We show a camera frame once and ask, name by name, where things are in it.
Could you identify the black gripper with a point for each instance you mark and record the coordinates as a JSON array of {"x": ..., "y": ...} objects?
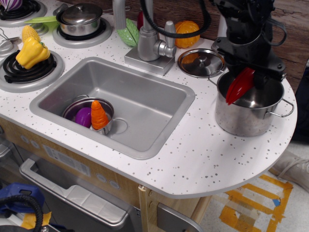
[{"x": 249, "y": 45}]

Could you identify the red toy chili pepper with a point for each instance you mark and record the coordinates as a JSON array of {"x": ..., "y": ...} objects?
[{"x": 241, "y": 84}]

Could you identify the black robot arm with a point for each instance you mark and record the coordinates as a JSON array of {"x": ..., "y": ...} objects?
[{"x": 257, "y": 11}]

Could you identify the large steel pot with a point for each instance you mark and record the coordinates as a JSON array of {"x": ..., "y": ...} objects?
[{"x": 252, "y": 114}]

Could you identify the steel pot lid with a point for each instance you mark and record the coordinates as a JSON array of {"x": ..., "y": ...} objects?
[{"x": 201, "y": 63}]

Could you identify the small lidded steel pot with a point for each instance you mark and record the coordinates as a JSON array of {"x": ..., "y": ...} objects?
[{"x": 80, "y": 20}]

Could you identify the yellow toy bell pepper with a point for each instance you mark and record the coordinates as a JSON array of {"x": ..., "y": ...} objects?
[{"x": 32, "y": 53}]

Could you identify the white shoe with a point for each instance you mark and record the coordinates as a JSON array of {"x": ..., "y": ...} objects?
[{"x": 293, "y": 168}]

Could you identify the grey toy faucet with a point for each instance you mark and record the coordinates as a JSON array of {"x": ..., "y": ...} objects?
[{"x": 152, "y": 54}]

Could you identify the grey sink basin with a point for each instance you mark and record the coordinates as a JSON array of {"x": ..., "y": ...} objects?
[{"x": 143, "y": 109}]

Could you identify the red toy behind faucet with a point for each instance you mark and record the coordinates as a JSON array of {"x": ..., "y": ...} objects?
[{"x": 140, "y": 20}]

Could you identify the green toy vegetable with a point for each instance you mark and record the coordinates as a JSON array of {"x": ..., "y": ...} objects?
[{"x": 129, "y": 35}]

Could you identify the grey support pole left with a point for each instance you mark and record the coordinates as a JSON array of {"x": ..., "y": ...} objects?
[{"x": 119, "y": 13}]

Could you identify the back right stove burner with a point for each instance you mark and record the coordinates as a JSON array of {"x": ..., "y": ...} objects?
[{"x": 102, "y": 33}]

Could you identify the orange toy carrot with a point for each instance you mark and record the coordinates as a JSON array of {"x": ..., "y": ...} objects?
[{"x": 99, "y": 118}]

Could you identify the purple toy eggplant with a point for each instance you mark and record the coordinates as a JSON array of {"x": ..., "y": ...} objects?
[{"x": 83, "y": 117}]

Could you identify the green toy leaf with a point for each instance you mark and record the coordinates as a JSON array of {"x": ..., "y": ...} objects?
[{"x": 44, "y": 19}]

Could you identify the yellow toy corn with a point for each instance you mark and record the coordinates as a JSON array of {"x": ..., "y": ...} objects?
[{"x": 29, "y": 31}]

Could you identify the back left stove burner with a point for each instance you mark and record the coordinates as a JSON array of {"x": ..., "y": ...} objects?
[{"x": 30, "y": 9}]

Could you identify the black front stove burner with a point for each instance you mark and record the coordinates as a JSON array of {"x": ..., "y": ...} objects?
[{"x": 16, "y": 79}]

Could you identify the purple white toy onion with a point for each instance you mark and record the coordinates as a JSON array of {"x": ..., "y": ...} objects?
[{"x": 10, "y": 5}]

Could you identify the blue clamp tool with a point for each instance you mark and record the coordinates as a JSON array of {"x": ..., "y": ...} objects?
[{"x": 20, "y": 198}]

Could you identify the grey oven door handle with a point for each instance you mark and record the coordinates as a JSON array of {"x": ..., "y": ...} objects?
[{"x": 79, "y": 198}]

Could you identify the metal wire utensil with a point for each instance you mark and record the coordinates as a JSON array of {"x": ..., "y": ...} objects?
[{"x": 7, "y": 45}]

